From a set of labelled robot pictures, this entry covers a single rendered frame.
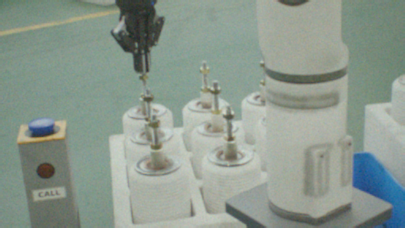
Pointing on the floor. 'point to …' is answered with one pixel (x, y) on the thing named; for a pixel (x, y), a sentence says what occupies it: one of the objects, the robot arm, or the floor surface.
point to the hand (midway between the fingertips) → (141, 62)
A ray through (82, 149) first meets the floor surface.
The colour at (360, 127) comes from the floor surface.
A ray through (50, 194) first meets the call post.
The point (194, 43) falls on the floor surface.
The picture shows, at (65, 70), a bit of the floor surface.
